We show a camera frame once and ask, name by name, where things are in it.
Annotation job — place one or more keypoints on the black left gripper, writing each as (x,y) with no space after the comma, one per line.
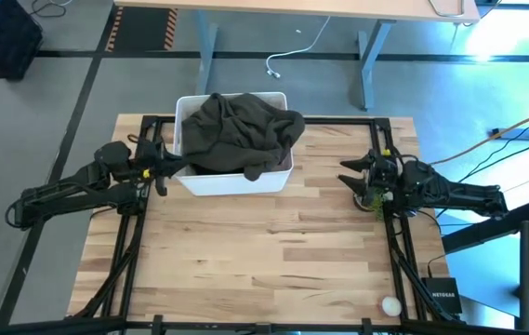
(151,160)

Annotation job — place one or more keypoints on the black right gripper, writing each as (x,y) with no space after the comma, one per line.
(385,177)

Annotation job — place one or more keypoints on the dark fabric garment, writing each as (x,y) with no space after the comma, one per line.
(236,135)

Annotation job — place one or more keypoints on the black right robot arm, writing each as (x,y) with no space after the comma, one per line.
(454,191)

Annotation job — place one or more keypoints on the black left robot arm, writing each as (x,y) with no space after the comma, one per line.
(69,193)

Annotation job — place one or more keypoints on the small round dark pot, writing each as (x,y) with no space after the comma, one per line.
(360,204)

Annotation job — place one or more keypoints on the green artificial plant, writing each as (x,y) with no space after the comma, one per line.
(377,208)

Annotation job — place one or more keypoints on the white plastic bin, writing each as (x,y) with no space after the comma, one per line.
(227,184)

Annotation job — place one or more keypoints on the blue-grey desk leg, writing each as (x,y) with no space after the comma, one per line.
(206,51)
(369,65)

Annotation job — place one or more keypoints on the white ball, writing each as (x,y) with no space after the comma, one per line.
(391,306)

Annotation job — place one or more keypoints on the black stand beam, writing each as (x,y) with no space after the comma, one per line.
(492,230)

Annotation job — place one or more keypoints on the black hazard-striped floor mat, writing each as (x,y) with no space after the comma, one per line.
(143,33)

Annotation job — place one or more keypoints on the wooden desk top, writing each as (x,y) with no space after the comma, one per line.
(292,6)

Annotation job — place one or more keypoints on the black storage crate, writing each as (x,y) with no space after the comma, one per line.
(8,42)

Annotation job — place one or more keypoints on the black metal frame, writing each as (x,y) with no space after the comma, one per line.
(338,121)

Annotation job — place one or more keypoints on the black Netgear network switch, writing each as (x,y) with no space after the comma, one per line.
(441,295)

